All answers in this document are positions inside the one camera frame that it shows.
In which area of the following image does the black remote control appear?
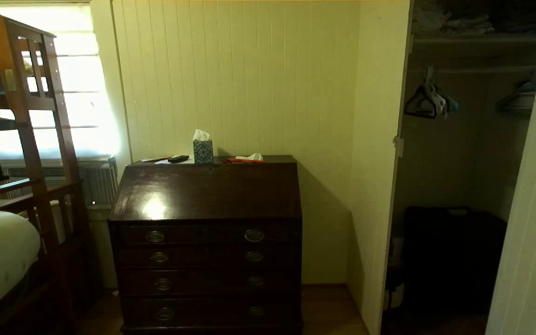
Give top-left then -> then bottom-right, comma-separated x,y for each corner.
140,152 -> 192,167

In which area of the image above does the white closet door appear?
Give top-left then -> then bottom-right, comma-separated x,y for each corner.
484,0 -> 536,335

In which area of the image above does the red item with white tissue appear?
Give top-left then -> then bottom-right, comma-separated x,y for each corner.
226,150 -> 267,167

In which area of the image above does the wooden bunk bed frame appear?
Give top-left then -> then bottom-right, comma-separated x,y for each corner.
0,7 -> 97,335

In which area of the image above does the patterned tissue box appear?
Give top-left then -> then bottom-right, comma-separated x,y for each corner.
190,126 -> 216,165

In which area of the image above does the dark wooden slant-front dresser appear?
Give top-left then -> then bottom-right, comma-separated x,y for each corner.
107,154 -> 306,335

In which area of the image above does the bunch of clothes hangers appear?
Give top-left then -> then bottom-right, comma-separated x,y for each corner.
403,64 -> 460,120

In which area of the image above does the folded clothes pile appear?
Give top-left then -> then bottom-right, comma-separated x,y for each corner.
416,0 -> 536,36

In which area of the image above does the white wall heater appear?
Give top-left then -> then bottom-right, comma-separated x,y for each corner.
75,156 -> 122,210

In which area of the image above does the black suitcase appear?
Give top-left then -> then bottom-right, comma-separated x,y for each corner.
399,204 -> 511,314

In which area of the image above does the closet shelf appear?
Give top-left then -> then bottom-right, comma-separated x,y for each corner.
414,33 -> 536,48

